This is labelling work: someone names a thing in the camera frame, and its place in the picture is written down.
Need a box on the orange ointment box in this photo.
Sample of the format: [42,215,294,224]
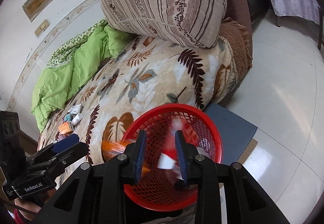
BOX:
[58,121,74,135]

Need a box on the orange snack bag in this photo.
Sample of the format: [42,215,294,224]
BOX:
[102,139,151,175]

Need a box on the teal cartoon packet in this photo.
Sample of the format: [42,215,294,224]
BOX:
[64,113,73,123]

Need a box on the white tablet box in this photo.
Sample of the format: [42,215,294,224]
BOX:
[68,104,83,115]

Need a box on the red mesh trash basket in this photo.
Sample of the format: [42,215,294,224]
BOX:
[122,103,223,212]

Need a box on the person left hand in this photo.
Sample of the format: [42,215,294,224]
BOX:
[13,188,56,224]

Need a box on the grey floor mat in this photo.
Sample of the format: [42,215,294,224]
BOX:
[204,103,258,165]

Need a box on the green quilt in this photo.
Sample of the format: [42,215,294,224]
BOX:
[31,19,135,132]

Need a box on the striped beige pillow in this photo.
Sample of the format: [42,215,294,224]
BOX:
[101,0,227,49]

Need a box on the beige wall switch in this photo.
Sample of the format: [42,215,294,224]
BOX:
[34,20,50,37]

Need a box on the wall plaque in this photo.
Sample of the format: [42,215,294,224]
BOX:
[22,0,53,22]

